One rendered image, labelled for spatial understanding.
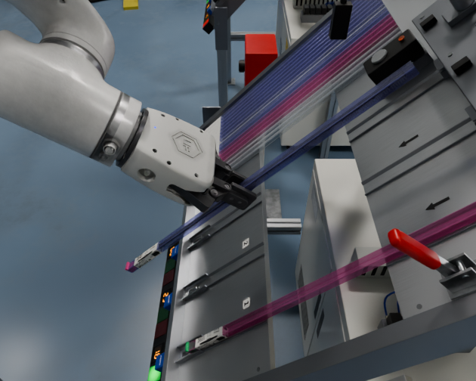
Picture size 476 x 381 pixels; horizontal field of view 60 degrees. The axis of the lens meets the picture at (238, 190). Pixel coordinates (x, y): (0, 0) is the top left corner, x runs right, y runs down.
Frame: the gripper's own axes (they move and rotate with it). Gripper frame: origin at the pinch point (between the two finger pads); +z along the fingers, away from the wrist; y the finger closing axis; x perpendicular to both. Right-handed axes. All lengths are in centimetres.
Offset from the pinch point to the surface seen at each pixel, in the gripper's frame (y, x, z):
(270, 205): 88, 72, 67
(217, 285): -1.8, 18.5, 8.9
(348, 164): 47, 13, 46
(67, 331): 28, 115, 7
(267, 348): -15.5, 8.5, 10.6
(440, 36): 9.6, -27.5, 10.4
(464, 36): 6.8, -29.3, 10.7
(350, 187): 38, 13, 44
